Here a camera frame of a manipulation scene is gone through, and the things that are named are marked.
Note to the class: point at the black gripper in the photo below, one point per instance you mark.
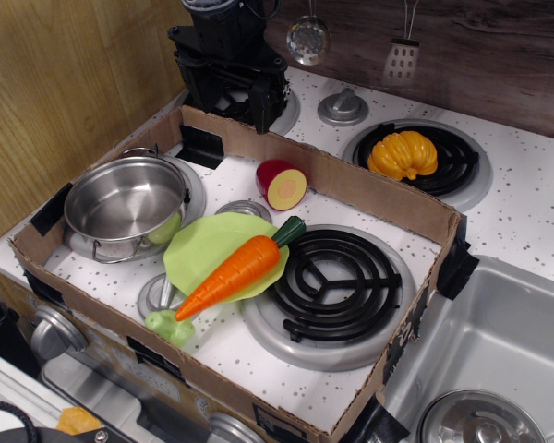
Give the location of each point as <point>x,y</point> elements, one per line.
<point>213,61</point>

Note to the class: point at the orange toy carrot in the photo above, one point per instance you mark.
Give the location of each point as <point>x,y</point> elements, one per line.
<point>240,272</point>

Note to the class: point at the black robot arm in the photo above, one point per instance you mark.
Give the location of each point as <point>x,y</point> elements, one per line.
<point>241,15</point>

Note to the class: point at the light green plastic plate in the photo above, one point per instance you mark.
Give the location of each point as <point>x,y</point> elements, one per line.
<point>198,258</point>

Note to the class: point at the hanging slotted metal spoon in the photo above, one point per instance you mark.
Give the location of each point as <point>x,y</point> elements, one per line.
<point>308,38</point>

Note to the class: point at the red halved toy fruit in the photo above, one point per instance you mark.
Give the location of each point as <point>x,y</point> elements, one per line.
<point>281,184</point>

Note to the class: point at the silver stove top knob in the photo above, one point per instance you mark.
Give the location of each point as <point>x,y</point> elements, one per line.
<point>343,109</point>

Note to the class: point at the stainless steel pot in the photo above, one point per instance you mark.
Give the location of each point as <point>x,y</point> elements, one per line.
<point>127,208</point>

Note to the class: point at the hanging metal spatula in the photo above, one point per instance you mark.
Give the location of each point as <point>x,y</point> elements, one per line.
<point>399,70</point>

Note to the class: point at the yellow toy pumpkin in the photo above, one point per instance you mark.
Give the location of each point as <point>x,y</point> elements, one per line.
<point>404,155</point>

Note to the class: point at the front right black burner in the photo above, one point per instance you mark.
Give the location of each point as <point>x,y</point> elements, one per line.
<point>342,295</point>

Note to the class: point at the small green toy piece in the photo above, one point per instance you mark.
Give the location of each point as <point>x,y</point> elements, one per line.
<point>163,323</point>

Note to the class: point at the back right black burner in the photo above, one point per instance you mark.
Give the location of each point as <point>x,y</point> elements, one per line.
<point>463,177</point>

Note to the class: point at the brown cardboard fence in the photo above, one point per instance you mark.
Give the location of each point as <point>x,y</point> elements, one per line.
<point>224,364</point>

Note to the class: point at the silver front left knob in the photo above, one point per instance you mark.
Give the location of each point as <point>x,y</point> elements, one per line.
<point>54,335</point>

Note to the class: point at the silver front right knob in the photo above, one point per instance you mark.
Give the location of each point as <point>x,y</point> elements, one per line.
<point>224,428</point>

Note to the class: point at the grey toy sink basin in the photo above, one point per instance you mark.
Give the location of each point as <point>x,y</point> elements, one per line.
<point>496,335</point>

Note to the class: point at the orange object bottom left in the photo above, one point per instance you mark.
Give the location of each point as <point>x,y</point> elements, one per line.
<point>76,420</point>

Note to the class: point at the silver sink drain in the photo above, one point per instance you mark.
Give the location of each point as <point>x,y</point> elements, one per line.
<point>477,416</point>

